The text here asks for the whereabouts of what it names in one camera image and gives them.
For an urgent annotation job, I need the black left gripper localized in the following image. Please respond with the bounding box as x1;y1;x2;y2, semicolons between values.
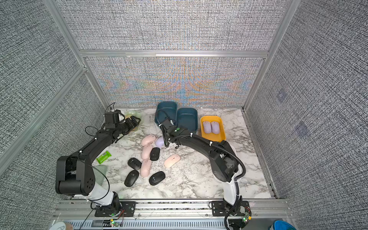
116;115;141;135

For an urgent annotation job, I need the purple mouse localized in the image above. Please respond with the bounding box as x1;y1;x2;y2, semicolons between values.
211;121;220;135
202;121;212;134
155;137;165;149

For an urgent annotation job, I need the pink mouse top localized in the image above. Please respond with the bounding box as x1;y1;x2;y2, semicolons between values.
141;134;156;146

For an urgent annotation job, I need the peach pink mouse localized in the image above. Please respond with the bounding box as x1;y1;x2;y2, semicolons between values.
164;154;181;168

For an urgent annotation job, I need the teal storage box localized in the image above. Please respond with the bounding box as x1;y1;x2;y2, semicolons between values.
177;108;198;133
154;101;177;125

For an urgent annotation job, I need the yellow storage box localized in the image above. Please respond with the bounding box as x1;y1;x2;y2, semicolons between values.
200;116;226;142

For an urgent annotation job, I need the white storage box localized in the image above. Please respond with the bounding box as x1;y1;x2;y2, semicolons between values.
230;145;238;157

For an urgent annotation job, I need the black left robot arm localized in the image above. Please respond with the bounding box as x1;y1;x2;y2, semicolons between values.
55;110;141;210

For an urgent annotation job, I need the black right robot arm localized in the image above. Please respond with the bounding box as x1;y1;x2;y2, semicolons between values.
155;109;246;209

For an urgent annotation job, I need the green wavy plate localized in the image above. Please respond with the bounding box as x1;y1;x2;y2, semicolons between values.
125;111;142;131

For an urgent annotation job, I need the black mouse centre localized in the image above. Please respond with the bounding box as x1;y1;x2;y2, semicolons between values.
149;147;161;162

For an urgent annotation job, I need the black mouse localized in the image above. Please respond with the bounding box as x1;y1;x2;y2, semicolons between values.
127;157;142;171
149;171;166;186
124;170;140;187
149;147;161;162

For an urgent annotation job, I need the black mouse lower right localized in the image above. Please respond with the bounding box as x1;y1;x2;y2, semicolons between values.
149;171;166;186

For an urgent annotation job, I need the green packet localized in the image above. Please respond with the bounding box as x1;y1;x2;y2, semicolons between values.
96;151;112;164

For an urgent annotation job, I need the black mouse lower left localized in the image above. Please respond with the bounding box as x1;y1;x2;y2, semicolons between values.
124;170;140;187

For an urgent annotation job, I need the green cloth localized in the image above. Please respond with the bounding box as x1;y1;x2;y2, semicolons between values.
93;165;108;186

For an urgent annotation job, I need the white round object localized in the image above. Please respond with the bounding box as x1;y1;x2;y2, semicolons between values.
49;222;74;230

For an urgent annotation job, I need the blue round object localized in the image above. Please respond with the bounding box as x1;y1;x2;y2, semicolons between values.
269;220;296;230

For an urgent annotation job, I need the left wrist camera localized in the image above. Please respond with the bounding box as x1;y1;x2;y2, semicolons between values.
105;107;121;115

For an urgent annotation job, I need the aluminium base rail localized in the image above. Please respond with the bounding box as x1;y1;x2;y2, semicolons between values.
49;198;297;230

